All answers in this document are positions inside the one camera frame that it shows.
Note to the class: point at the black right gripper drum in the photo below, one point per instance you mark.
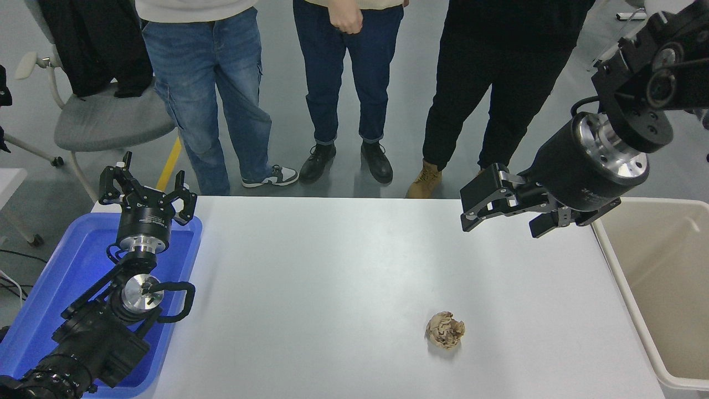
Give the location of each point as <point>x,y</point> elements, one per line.
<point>559,172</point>

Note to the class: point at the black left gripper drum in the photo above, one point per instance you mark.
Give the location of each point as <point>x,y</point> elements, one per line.
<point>143,221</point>

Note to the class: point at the tan paper ball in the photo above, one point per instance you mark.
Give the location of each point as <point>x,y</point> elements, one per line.
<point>445,330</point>

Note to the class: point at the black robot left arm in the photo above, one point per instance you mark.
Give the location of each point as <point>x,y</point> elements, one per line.
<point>94,338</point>

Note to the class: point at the person's hand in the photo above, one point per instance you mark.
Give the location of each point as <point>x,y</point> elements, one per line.
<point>346,16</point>

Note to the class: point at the grey office chair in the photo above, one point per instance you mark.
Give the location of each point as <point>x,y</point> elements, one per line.
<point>111,122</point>

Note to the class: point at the blue plastic tray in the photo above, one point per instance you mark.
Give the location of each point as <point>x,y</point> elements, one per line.
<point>72,266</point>

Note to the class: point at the chair leg with castor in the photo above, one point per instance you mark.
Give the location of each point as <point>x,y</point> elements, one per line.
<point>33,151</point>

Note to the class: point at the person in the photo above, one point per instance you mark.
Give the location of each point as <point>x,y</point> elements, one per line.
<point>487,72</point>
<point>338,77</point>
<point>205,72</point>

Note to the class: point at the small white side table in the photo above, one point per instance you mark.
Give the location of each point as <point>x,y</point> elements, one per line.
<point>10,183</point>

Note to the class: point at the large pale bin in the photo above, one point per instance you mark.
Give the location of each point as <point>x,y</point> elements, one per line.
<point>664,277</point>

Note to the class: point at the black jacket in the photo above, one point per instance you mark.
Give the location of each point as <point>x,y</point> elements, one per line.
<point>94,39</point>

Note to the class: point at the black garment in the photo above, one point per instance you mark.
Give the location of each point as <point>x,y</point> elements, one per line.
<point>3,88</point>

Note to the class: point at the white chair base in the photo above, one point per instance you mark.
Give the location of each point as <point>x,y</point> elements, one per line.
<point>631,14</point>

